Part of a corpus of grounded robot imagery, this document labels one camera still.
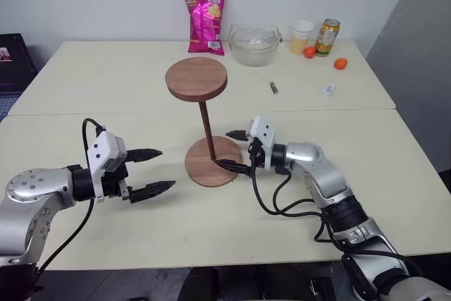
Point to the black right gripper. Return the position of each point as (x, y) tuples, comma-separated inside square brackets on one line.
[(257, 154)]

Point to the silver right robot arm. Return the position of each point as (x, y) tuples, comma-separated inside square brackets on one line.
[(317, 170)]

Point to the small white card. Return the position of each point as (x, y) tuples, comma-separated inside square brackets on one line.
[(328, 90)]

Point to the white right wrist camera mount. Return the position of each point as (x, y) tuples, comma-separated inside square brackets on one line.
[(265, 135)]

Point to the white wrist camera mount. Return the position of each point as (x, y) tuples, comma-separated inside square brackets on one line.
[(265, 135), (100, 147)]

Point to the yellow green drink can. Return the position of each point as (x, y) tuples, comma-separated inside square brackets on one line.
[(326, 38)]

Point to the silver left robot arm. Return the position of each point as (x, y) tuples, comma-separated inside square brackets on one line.
[(33, 188)]

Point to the clear glass bowl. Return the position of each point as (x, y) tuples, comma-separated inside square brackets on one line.
[(252, 49)]

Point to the pink chips bag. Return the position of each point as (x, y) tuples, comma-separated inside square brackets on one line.
[(206, 26)]

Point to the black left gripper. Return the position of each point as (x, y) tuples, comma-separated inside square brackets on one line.
[(114, 183)]

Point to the wooden pole with round disc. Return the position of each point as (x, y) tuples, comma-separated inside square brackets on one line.
[(195, 77)]

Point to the dark open laptop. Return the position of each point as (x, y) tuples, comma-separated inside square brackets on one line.
[(14, 65)]

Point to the small gold battery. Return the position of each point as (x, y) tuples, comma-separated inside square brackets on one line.
[(273, 87)]

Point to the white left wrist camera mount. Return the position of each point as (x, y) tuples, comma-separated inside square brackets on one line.
[(100, 147)]

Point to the round wooden base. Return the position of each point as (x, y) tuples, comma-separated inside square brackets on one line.
[(202, 170)]

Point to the plastic cup with white lid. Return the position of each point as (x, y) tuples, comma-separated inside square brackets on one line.
[(300, 38)]

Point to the grey partition panel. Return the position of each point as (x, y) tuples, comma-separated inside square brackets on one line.
[(419, 61)]

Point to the small orange tangerine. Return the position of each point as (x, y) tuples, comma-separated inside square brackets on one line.
[(340, 64), (310, 53)]

